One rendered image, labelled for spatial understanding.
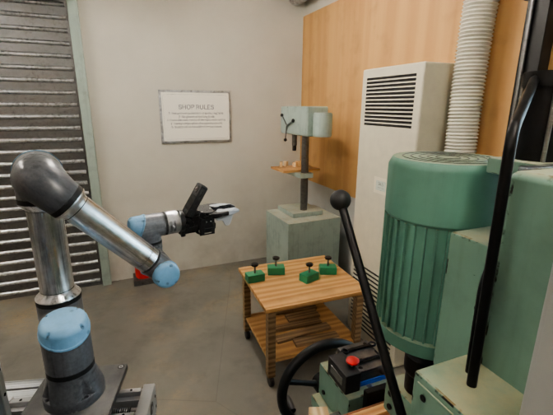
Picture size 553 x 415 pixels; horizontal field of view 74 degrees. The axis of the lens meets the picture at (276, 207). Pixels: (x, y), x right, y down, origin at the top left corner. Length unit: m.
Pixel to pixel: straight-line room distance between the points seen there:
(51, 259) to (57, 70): 2.46
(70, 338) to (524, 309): 0.96
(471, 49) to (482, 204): 1.56
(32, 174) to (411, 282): 0.83
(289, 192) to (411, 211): 3.38
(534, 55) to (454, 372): 1.68
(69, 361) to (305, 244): 2.16
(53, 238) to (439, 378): 0.97
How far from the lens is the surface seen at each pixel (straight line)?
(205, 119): 3.54
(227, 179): 3.66
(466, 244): 0.53
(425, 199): 0.56
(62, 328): 1.11
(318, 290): 2.26
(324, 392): 1.03
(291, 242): 2.91
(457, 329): 0.58
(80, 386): 1.17
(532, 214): 0.43
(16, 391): 1.48
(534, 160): 0.53
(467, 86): 2.08
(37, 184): 1.00
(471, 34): 2.10
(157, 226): 1.19
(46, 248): 1.16
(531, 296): 0.45
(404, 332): 0.65
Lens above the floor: 1.58
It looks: 15 degrees down
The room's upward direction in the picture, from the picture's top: straight up
